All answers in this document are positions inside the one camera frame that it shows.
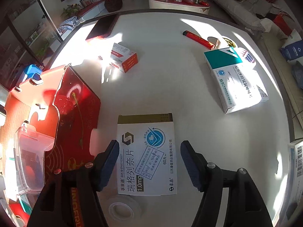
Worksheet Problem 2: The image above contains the teal white medicine box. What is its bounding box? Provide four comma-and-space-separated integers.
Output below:
204, 47, 269, 114

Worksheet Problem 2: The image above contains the red white ointment box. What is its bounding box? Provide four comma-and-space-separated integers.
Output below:
110, 43, 138, 73

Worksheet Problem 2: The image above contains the small clear tape roll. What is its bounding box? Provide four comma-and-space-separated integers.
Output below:
107, 195, 142, 222

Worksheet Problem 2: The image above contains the red cardboard fruit box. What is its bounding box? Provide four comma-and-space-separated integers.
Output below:
0, 64, 102, 227

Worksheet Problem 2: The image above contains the dark red smartphone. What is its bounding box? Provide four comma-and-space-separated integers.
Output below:
86, 14, 119, 40

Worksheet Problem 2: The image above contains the white repaglinide medicine box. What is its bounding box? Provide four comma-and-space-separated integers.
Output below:
117, 113, 177, 196

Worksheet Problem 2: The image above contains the blue plastic stool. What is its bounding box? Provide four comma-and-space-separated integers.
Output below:
20, 64, 42, 82

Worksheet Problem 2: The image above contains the clear plastic container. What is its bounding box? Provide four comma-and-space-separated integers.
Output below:
14, 122, 54, 195

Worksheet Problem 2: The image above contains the potted green plant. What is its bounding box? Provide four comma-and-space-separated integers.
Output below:
61, 4, 81, 19

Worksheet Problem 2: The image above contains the white blue-green medicine box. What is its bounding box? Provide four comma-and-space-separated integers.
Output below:
279, 138, 302, 226

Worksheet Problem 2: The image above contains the red lighter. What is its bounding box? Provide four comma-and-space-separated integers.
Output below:
182, 30, 215, 50

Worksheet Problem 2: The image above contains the white blue shopping bag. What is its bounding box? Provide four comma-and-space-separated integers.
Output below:
280, 29, 303, 65

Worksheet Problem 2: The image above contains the dark red bag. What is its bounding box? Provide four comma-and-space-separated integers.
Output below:
104, 0, 123, 12

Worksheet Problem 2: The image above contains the white covered long sofa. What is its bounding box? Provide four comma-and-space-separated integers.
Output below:
213, 0, 279, 33

